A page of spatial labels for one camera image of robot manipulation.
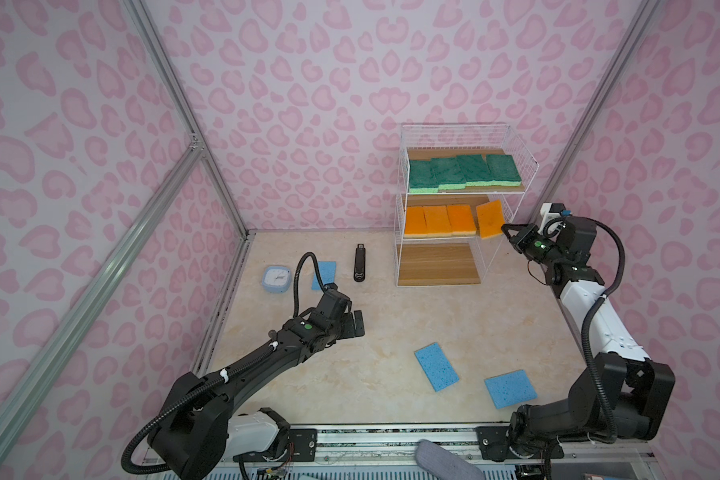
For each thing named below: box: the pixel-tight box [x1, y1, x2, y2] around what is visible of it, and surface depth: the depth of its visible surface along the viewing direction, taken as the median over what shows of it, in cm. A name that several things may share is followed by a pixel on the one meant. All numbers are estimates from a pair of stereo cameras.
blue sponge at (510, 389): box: [484, 369, 538, 409], surface depth 82 cm
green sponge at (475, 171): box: [456, 154, 494, 187], surface depth 76 cm
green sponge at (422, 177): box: [409, 160, 439, 193], surface depth 74 cm
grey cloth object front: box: [415, 439, 484, 480], surface depth 70 cm
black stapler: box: [354, 244, 366, 283], surface depth 111 cm
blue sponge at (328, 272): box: [312, 261, 337, 290], surface depth 109 cm
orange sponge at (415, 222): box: [404, 206, 428, 238], surface depth 86 cm
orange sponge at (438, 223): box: [423, 205, 453, 237], surface depth 88 cm
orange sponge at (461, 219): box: [447, 204, 476, 235], surface depth 89 cm
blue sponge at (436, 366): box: [414, 342, 460, 392], surface depth 87 cm
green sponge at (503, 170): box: [486, 154, 522, 187], surface depth 77 cm
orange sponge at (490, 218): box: [476, 199, 504, 239], surface depth 85 cm
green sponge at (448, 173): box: [430, 157, 467, 190], surface depth 75 cm
